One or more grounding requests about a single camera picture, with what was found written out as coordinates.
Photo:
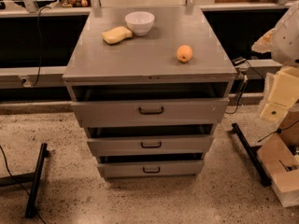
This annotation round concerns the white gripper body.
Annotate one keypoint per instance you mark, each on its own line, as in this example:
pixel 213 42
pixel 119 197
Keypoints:
pixel 286 44

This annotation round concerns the grey bottom drawer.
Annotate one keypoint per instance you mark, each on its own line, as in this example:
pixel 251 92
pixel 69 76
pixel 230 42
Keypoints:
pixel 145 169

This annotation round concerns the grey drawer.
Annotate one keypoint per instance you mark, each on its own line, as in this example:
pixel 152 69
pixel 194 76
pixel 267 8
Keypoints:
pixel 149 145
pixel 150 112
pixel 145 169

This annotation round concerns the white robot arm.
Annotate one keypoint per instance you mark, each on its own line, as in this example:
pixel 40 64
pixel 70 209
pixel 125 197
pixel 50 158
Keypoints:
pixel 283 43

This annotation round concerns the grey drawer cabinet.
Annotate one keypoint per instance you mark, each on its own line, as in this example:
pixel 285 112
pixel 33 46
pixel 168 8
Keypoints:
pixel 147 67

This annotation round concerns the grey middle drawer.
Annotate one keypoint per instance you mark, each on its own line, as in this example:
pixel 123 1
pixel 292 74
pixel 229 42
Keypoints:
pixel 149 145

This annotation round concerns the grey top drawer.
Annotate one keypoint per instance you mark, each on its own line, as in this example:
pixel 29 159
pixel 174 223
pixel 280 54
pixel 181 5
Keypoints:
pixel 150 112

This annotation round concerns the cardboard box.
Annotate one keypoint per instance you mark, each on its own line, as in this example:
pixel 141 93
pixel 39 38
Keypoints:
pixel 280 163

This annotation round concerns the black stand leg right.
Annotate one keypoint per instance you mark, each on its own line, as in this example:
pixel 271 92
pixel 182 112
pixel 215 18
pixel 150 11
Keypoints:
pixel 265 180

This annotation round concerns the black stand leg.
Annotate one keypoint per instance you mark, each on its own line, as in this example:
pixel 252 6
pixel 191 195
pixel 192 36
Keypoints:
pixel 33 178
pixel 265 180

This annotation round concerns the orange fruit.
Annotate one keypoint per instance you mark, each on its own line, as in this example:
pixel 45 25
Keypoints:
pixel 184 53

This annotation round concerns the white bowl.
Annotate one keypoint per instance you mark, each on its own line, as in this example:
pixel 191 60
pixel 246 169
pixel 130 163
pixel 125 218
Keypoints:
pixel 140 22

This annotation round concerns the yellow sponge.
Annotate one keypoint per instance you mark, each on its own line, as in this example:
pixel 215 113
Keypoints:
pixel 116 35

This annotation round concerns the black stand leg left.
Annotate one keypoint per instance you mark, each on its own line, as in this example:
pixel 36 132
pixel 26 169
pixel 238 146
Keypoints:
pixel 33 178

